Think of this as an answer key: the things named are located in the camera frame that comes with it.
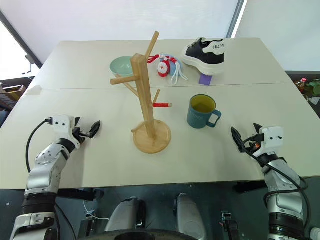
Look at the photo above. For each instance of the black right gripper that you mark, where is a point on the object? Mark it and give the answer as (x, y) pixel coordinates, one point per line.
(250, 145)

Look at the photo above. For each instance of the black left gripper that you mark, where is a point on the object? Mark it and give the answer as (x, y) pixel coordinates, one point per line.
(81, 135)

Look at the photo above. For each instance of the dark rounded robot base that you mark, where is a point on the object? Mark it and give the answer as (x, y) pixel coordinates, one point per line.
(160, 235)

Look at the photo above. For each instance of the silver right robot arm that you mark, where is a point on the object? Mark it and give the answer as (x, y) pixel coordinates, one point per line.
(282, 190)

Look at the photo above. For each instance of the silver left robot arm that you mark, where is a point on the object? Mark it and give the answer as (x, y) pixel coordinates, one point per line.
(42, 172)

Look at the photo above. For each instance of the wooden mug tree stand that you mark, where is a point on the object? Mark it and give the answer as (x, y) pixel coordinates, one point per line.
(143, 100)

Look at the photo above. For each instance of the teal mug with yellow inside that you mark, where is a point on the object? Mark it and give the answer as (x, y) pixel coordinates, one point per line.
(197, 117)

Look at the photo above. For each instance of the light green bowl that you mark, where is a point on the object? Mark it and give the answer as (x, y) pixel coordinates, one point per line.
(120, 66)

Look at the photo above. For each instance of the purple block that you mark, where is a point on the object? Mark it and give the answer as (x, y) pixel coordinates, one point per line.
(205, 80)

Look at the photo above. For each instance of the bottle with red cap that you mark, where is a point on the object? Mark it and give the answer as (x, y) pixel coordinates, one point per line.
(302, 86)

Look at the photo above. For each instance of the red marker pen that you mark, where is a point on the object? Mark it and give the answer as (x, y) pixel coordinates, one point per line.
(161, 104)

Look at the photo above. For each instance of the brown cardboard boxes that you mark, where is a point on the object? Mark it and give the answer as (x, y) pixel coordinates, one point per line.
(12, 93)

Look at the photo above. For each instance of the green plant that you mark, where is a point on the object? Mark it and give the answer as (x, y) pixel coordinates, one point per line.
(314, 86)

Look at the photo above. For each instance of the black and white sneaker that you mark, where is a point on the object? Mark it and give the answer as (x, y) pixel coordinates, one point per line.
(200, 53)

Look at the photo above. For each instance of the red white knit doll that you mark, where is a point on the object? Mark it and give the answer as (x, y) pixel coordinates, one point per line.
(163, 69)

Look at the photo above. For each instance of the silver robot leg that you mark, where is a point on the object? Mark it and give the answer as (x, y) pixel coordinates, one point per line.
(190, 212)
(122, 215)

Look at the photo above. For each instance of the black diagonal beam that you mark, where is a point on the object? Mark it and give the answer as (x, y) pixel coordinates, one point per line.
(20, 37)

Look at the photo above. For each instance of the grey diagonal pole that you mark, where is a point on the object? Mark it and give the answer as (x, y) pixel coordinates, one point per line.
(235, 17)

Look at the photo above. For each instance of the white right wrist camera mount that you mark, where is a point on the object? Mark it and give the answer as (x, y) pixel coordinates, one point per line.
(271, 136)

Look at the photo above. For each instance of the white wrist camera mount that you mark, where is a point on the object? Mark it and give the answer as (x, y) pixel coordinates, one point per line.
(271, 136)
(62, 123)

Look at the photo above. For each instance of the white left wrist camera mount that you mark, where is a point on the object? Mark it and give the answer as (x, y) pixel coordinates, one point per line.
(62, 123)

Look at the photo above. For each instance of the black table bracket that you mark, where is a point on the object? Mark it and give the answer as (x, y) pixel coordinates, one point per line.
(77, 194)

